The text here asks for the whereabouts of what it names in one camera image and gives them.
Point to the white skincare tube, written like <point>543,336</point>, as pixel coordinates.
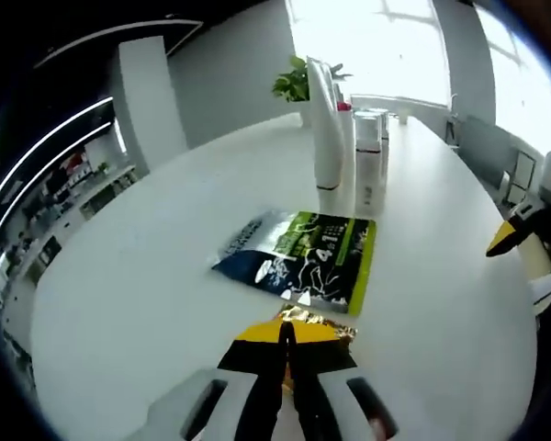
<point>326,138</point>

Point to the wide bright window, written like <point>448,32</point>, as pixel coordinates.
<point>372,46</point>

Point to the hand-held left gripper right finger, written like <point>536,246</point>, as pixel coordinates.
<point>317,367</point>

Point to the green black skincare sachet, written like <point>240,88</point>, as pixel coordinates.
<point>303,262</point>

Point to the long white office counter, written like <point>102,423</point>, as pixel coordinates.
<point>64,211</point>

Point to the white tube with red cap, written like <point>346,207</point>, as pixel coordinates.
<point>346,138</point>

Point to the gold foil skincare sachet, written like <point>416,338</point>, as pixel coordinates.
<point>312,318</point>

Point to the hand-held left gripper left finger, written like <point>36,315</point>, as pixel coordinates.
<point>257,367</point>

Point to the potted green plant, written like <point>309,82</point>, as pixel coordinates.
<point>291,82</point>

